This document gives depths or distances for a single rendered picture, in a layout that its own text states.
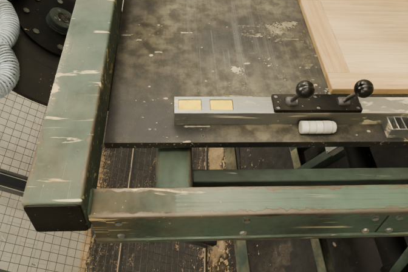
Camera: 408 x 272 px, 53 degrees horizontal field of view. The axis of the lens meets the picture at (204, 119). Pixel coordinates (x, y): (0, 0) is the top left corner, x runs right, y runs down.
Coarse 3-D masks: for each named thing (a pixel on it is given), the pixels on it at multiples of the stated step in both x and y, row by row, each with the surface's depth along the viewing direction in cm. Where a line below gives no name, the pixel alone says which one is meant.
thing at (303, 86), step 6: (300, 84) 80; (306, 84) 80; (312, 84) 80; (300, 90) 80; (306, 90) 80; (312, 90) 80; (294, 96) 87; (300, 96) 81; (306, 96) 80; (312, 96) 81; (288, 102) 91; (294, 102) 91
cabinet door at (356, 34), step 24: (312, 0) 125; (336, 0) 125; (360, 0) 126; (384, 0) 127; (312, 24) 117; (336, 24) 118; (360, 24) 118; (384, 24) 119; (336, 48) 110; (360, 48) 111; (384, 48) 112; (336, 72) 104; (360, 72) 104; (384, 72) 105
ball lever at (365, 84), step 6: (360, 84) 81; (366, 84) 81; (372, 84) 81; (354, 90) 83; (360, 90) 81; (366, 90) 81; (372, 90) 81; (348, 96) 88; (354, 96) 86; (360, 96) 82; (366, 96) 81; (342, 102) 92; (348, 102) 92
